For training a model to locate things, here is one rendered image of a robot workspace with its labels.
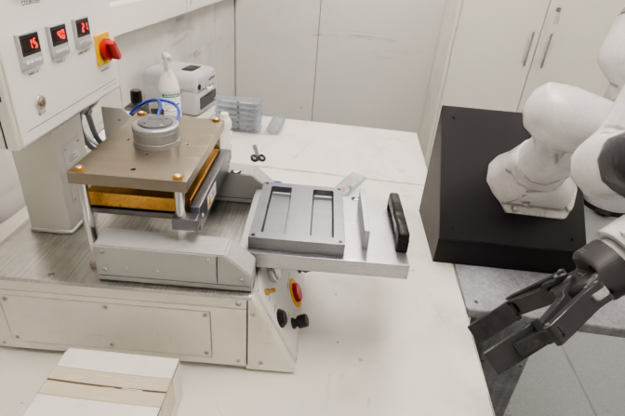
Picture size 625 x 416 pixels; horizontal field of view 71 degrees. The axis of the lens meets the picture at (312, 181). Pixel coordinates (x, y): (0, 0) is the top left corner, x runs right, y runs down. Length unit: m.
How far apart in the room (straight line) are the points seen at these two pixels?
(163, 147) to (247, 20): 2.59
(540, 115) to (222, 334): 0.68
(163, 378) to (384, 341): 0.43
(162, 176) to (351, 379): 0.49
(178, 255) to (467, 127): 0.82
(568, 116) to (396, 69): 2.48
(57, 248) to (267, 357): 0.42
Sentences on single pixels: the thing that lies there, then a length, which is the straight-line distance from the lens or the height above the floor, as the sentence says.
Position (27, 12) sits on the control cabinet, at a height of 1.33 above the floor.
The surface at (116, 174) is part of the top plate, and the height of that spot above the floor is 1.11.
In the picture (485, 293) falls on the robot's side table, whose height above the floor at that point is 0.75.
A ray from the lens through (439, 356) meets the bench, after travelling 0.96.
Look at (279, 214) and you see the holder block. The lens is 0.84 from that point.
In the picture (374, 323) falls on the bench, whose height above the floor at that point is 0.75.
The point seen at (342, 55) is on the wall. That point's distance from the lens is 3.27.
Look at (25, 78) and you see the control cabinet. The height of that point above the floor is 1.24.
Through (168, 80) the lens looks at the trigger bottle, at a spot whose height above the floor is 0.95.
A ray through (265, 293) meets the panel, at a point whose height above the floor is 0.90.
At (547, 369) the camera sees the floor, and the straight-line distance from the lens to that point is 2.16.
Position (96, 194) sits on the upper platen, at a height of 1.06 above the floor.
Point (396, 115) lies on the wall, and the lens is 3.39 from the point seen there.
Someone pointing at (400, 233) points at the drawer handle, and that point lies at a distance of 0.78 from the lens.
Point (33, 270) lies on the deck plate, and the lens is 0.87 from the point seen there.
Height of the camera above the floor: 1.43
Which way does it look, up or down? 28 degrees down
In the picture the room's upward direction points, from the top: 5 degrees clockwise
